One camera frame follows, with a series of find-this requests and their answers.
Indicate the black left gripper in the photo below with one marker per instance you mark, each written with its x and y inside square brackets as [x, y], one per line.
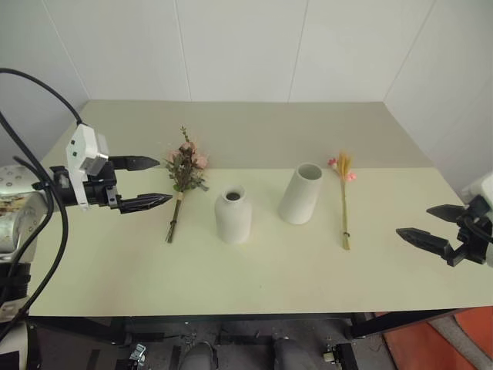
[101, 190]

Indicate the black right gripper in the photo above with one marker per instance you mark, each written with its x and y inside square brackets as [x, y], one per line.
[475, 235]

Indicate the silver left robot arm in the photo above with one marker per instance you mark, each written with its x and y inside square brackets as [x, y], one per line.
[23, 227]

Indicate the white narrow-neck vase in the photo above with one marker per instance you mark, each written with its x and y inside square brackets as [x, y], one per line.
[232, 217]

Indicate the white cylindrical vase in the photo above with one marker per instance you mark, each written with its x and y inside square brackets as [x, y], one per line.
[300, 196]

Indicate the pink rose bouquet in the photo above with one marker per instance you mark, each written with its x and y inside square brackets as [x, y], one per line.
[186, 163]

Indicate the yellow wheat pink flower sprig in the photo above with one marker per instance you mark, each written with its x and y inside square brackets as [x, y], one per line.
[343, 192]

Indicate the metal caster wheel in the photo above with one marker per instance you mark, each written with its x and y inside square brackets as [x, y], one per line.
[137, 351]
[330, 351]

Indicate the dark grey rounded shape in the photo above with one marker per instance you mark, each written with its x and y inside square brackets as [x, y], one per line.
[198, 356]

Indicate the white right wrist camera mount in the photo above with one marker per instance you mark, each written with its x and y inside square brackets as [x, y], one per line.
[479, 185]

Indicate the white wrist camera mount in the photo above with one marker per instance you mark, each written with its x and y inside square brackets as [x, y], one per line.
[479, 185]
[82, 148]

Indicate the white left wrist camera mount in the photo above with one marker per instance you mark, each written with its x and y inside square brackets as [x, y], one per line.
[82, 148]

